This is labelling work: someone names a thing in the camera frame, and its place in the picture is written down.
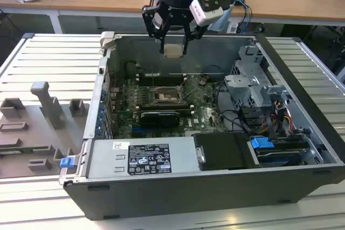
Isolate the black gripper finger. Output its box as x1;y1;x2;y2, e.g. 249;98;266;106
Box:
142;5;173;54
182;22;208;55

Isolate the silver square CPU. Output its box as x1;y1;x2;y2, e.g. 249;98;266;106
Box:
163;43;184;59

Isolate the metal socket cover frame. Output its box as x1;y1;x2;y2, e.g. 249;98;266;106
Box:
155;86;176;95

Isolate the black RAM slot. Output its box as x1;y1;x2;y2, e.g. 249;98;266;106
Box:
137;101;192;108
136;72;187;80
136;78;188;86

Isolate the CPU socket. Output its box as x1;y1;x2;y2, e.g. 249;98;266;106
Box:
151;86;178;106

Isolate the grey metal disk bay cage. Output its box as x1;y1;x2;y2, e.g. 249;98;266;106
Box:
223;45;292;110

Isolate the green motherboard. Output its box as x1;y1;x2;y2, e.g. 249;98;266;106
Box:
107;75;230;138

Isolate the black graphics card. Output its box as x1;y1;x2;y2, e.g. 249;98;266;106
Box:
139;110;181;129

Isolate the black plastic shroud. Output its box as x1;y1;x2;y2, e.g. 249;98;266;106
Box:
193;131;260;172

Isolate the hard disk in blue carrier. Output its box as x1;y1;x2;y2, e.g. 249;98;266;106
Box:
249;135;311;168

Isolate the grey-brown parts rack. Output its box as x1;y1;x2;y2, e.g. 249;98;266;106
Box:
0;81;91;179

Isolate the grey power supply with label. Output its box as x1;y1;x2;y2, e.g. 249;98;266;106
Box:
86;136;202;180

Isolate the blue case latch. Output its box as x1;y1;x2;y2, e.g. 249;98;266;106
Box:
60;156;74;169

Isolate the black and grey PC case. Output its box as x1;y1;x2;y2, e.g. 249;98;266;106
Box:
58;31;345;221

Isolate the green RAM stick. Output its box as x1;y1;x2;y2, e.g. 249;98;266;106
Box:
0;147;51;155

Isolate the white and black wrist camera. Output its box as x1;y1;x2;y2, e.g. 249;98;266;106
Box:
188;0;225;27

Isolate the blue cable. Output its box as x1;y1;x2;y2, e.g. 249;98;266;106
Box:
236;0;254;33

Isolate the black looped wire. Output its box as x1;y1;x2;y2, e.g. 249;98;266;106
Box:
218;108;253;135

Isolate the yellow and red wire bundle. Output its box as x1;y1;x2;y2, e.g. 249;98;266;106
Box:
270;100;295;136

